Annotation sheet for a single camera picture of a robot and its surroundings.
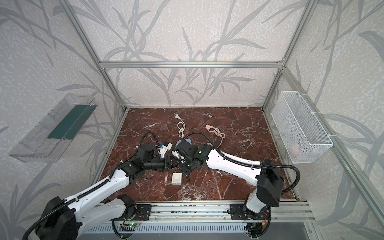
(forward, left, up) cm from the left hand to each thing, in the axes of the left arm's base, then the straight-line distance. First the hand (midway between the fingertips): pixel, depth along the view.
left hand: (182, 161), depth 74 cm
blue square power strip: (+22, 0, -17) cm, 28 cm away
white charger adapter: (-4, +4, -14) cm, 15 cm away
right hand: (0, 0, -3) cm, 3 cm away
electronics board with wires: (-25, +25, -16) cm, 39 cm away
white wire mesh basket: (+2, -51, +18) cm, 54 cm away
